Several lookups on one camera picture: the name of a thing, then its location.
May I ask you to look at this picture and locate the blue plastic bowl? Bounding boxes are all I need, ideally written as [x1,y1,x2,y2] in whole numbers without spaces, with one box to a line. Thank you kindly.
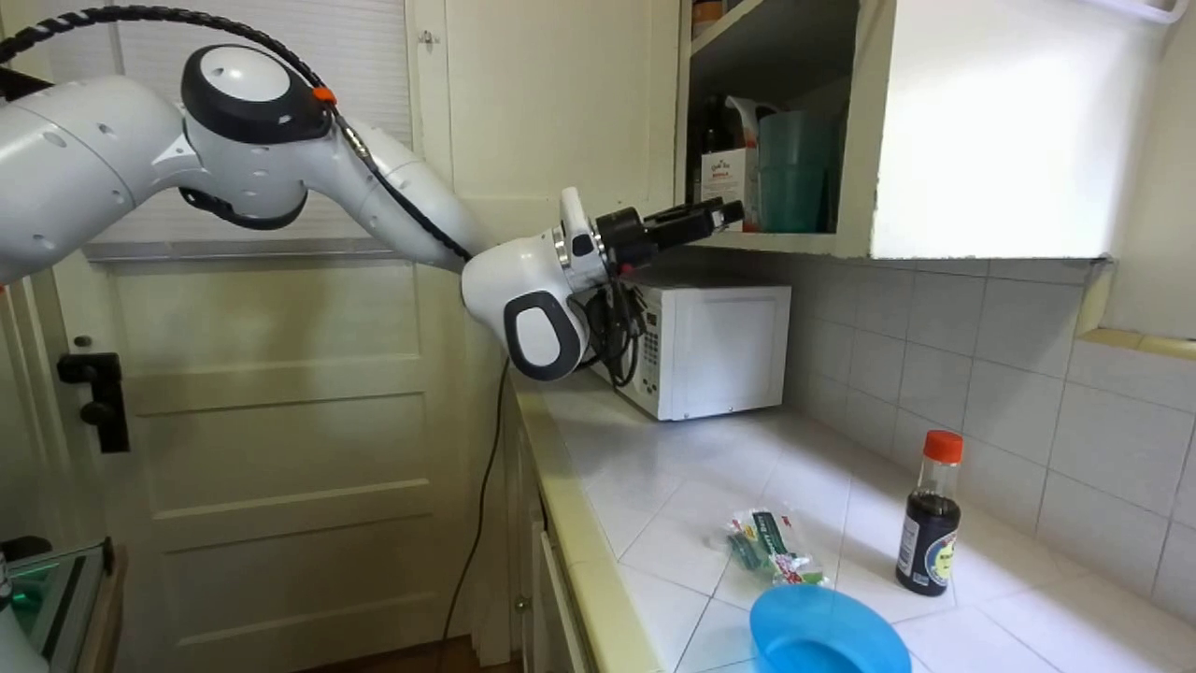
[747,585,914,673]

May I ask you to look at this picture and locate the white door window blind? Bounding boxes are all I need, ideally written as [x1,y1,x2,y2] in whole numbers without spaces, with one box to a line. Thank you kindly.
[48,0,422,255]

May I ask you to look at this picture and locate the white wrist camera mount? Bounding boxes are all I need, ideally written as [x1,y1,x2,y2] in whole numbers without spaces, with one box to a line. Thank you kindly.
[558,182,609,261]

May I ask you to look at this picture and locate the cream lower counter cabinet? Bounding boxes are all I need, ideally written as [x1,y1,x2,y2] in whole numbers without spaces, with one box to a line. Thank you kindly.
[507,409,600,673]

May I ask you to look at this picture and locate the black hanging power cord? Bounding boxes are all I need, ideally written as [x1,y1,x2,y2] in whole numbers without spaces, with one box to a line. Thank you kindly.
[440,361,516,646]

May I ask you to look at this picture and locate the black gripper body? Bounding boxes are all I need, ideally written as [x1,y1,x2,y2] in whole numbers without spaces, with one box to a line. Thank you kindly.
[593,204,670,268]

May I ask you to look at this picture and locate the white upper wall cabinet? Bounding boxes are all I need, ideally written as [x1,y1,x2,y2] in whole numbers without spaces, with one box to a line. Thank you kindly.
[678,0,899,261]

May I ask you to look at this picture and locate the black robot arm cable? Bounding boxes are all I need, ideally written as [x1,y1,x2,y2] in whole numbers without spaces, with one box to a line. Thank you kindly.
[0,0,658,393]

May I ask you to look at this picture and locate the teal translucent plastic cup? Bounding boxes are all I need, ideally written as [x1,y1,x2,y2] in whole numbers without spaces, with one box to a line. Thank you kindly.
[752,108,841,235]

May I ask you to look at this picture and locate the white microwave oven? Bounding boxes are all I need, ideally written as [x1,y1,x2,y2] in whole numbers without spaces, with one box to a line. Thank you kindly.
[609,281,796,428]

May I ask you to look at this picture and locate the green white snack packet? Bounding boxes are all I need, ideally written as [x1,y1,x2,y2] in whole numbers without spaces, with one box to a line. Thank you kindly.
[725,504,828,591]

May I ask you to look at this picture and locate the white panel door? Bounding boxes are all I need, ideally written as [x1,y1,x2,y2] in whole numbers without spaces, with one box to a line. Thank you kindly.
[48,240,516,673]

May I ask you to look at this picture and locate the white cabinet door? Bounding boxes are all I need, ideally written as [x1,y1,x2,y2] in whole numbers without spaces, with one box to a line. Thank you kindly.
[440,0,688,252]
[869,0,1180,261]

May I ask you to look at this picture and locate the soy sauce bottle red cap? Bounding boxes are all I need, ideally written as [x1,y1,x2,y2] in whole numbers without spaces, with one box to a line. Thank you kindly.
[893,428,963,600]

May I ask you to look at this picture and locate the black door lock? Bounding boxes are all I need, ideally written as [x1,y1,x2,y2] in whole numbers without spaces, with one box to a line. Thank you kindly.
[55,347,136,455]

